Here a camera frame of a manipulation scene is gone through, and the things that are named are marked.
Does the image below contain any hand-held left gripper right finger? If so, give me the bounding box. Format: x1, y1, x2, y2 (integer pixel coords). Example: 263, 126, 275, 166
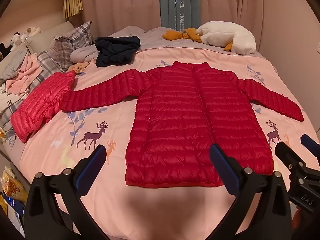
209, 143, 292, 240

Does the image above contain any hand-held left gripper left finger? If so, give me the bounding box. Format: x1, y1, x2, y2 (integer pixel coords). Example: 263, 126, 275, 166
25, 144, 111, 240

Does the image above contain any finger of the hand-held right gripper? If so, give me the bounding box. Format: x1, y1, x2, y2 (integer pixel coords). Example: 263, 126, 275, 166
274, 141, 307, 178
300, 134, 320, 159

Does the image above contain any dark red down jacket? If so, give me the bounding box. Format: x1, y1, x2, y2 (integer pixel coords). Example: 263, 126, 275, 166
60, 61, 305, 188

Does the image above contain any navy blue clothes pile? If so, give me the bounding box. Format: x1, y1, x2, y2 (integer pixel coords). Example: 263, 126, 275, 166
95, 36, 141, 68

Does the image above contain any pink deer print duvet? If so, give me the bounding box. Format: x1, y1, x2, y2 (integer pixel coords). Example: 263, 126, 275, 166
20, 47, 320, 240

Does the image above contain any yellow snack packet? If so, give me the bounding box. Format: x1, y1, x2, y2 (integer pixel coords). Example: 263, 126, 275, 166
1, 166, 28, 203

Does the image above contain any light red down jacket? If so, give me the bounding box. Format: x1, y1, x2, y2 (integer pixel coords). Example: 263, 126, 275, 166
11, 70, 76, 143

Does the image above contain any dark blue box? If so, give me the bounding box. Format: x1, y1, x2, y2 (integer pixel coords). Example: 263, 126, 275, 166
2, 192, 26, 222

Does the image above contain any orange print cloth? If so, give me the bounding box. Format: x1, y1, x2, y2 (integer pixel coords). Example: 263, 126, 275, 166
67, 62, 90, 75

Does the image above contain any small plaid pillow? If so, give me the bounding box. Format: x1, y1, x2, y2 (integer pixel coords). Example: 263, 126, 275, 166
26, 51, 65, 92

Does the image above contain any pink crumpled cloth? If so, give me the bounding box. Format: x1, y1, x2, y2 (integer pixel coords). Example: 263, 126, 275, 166
5, 54, 42, 96

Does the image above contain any grey crumpled cloth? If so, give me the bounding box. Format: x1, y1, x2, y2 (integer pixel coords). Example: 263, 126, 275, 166
69, 46, 101, 65

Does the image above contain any large plaid pillow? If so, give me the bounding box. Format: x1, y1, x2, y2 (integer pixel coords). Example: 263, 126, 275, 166
47, 21, 93, 71

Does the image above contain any grey pillow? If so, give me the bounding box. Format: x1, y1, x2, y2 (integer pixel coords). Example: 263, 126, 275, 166
0, 49, 28, 87

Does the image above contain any white plush goose toy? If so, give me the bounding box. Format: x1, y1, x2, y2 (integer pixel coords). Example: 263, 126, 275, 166
162, 21, 257, 56

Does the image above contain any beige padded headboard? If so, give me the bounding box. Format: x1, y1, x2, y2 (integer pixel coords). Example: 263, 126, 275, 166
0, 21, 75, 55

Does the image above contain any beige plush toy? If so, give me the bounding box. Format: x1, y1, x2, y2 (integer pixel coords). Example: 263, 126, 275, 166
20, 26, 42, 42

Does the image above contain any black and white plush toy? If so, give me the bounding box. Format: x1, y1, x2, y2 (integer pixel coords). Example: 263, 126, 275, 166
9, 32, 21, 48

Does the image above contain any beige fringed hanging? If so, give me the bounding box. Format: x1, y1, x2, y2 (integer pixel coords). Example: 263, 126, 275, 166
63, 0, 83, 19

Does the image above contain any pink curtain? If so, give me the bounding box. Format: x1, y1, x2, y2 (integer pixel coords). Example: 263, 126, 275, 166
76, 0, 265, 40

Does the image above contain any blue grey curtain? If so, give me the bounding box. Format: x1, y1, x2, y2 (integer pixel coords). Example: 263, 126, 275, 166
159, 0, 202, 30

